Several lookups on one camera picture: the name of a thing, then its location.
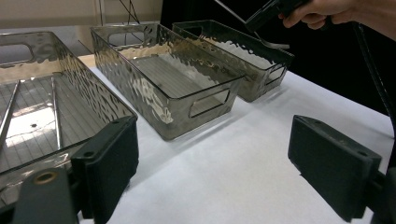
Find smoky clear plastic bin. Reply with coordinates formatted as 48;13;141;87
0;31;138;209
172;19;295;103
90;22;246;141

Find metal chopstick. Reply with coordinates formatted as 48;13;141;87
0;79;21;148

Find thin black stand legs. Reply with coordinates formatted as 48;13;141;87
119;0;142;25

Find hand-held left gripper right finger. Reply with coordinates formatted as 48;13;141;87
288;115;382;222

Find black cable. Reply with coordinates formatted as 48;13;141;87
353;21;396;139

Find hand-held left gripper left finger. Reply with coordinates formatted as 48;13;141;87
70;116;139;224

